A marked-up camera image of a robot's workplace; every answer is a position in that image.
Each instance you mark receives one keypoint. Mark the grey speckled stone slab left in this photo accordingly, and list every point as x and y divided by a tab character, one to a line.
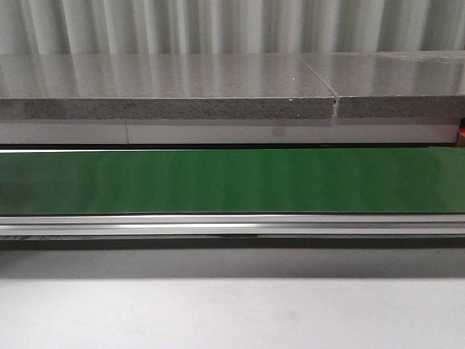
161	87

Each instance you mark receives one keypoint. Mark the grey speckled stone slab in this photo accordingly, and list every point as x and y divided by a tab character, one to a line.
161	87
385	85

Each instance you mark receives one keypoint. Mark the grey speckled stone slab right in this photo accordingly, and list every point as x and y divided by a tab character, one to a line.
385	85

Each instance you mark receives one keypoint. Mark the green conveyor belt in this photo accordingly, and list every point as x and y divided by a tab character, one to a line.
229	181

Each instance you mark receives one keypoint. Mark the white panel under slab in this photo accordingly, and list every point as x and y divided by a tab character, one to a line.
165	132

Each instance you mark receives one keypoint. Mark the red plastic tray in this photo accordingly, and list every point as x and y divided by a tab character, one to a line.
460	142

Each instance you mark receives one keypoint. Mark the white corrugated curtain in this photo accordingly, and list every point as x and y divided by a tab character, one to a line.
213	27

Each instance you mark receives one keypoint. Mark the aluminium conveyor side rail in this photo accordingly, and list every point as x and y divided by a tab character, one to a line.
235	225

